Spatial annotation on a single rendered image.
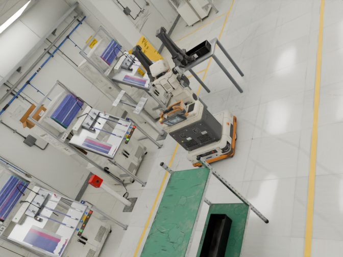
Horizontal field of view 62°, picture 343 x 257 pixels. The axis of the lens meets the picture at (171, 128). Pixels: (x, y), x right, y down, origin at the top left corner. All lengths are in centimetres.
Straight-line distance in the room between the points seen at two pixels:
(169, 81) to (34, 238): 252
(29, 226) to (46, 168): 198
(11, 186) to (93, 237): 129
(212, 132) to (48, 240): 240
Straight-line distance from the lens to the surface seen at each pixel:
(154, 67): 349
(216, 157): 365
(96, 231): 449
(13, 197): 416
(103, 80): 540
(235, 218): 272
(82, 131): 458
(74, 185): 613
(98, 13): 713
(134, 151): 491
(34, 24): 677
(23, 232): 416
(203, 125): 334
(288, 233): 285
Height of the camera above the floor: 240
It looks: 28 degrees down
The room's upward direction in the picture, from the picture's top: 47 degrees counter-clockwise
